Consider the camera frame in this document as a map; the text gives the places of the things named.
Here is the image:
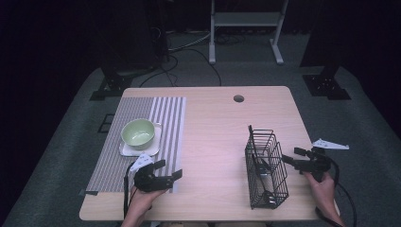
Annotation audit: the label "person's left hand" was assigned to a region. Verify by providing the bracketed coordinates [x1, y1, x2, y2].
[127, 184, 168, 219]

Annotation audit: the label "white metal stand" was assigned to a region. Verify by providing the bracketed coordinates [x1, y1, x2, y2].
[207, 0, 289, 66]

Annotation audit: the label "person's right hand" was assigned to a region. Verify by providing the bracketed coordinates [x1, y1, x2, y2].
[303, 171, 339, 216]

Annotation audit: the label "green bowl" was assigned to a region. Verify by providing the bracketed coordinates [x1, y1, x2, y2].
[120, 118, 156, 151]

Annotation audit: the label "grey striped placemat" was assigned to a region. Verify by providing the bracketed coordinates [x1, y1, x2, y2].
[84, 96, 187, 194]

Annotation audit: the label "black floor cables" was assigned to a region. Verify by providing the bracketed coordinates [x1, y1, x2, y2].
[138, 29, 223, 88]

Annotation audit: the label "white square plate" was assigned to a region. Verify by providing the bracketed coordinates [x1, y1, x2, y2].
[118, 122, 164, 158]

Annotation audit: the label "right hand-held gripper cable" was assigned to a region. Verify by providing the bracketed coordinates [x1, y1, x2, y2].
[315, 157, 358, 227]

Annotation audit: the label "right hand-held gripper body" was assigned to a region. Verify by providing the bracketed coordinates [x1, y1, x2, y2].
[296, 137, 350, 183]

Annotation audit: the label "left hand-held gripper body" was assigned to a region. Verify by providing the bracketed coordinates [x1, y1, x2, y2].
[129, 152, 175, 193]

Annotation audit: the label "black stand base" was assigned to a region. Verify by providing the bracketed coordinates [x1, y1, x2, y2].
[89, 60, 159, 102]
[299, 56, 353, 101]

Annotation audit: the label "dark utensil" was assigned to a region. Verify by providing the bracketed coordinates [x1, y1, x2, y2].
[252, 156, 279, 206]

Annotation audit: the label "hand-held gripper cable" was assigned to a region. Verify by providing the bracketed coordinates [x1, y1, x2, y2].
[123, 161, 138, 219]
[315, 157, 358, 227]

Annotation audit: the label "left hand-held gripper cable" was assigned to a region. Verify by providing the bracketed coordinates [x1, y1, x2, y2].
[123, 161, 138, 219]

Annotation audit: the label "black wire basket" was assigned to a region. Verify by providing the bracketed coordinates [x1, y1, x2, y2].
[244, 124, 290, 211]

